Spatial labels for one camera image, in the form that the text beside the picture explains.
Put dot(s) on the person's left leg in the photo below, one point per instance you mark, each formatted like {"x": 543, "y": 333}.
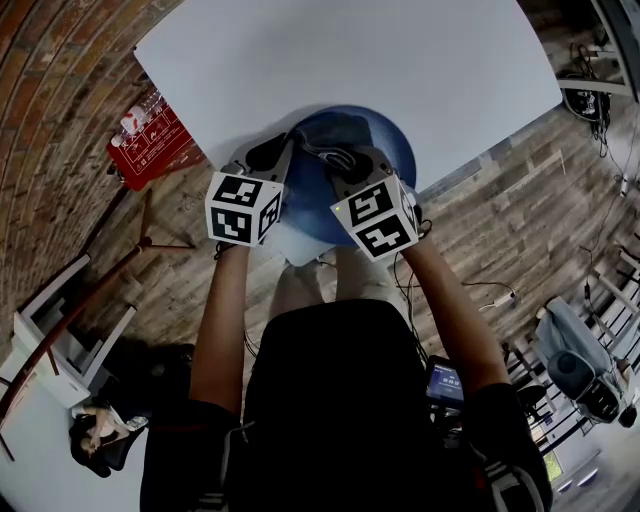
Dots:
{"x": 297, "y": 295}

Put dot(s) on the black device with screen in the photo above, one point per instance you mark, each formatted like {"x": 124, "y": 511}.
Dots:
{"x": 444, "y": 382}

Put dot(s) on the blue denim garment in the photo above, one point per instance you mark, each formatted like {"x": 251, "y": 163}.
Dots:
{"x": 565, "y": 325}

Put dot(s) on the gray office chair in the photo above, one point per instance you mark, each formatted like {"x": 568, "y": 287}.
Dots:
{"x": 570, "y": 370}

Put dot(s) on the white power strip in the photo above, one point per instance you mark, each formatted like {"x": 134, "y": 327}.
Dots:
{"x": 504, "y": 299}

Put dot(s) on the person's right forearm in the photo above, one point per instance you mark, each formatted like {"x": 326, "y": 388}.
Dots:
{"x": 450, "y": 320}

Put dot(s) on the gray cloth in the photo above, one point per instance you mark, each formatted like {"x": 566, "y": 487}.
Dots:
{"x": 340, "y": 132}

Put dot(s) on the black jacket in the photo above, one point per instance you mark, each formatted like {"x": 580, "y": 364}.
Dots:
{"x": 135, "y": 370}

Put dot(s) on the person's black shirt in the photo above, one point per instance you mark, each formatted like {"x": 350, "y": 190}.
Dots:
{"x": 340, "y": 400}

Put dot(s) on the white cabinet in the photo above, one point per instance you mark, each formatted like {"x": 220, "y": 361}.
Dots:
{"x": 65, "y": 385}

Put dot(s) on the black and beige bag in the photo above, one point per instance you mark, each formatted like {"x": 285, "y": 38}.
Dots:
{"x": 95, "y": 440}

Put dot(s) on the person's leg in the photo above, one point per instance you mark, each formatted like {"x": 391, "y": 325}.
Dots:
{"x": 362, "y": 280}
{"x": 297, "y": 295}

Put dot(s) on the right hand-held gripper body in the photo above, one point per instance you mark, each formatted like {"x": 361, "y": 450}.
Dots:
{"x": 380, "y": 220}

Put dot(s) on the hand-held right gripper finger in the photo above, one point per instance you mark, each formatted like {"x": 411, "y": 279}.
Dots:
{"x": 337, "y": 184}
{"x": 380, "y": 165}

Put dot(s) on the black round floor device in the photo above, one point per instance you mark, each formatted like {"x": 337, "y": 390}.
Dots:
{"x": 585, "y": 102}

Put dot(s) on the red fire extinguisher box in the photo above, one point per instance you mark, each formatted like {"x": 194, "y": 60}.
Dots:
{"x": 150, "y": 150}

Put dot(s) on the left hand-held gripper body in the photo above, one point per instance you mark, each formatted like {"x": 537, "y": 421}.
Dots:
{"x": 240, "y": 210}

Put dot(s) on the big blue plate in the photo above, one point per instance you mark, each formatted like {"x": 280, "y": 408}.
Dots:
{"x": 390, "y": 150}

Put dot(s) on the person's right leg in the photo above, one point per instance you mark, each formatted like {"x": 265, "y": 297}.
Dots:
{"x": 362, "y": 280}

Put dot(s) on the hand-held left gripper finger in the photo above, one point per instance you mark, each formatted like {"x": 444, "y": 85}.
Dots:
{"x": 255, "y": 152}
{"x": 287, "y": 157}

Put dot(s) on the person's left forearm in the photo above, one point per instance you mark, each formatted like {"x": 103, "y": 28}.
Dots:
{"x": 220, "y": 325}

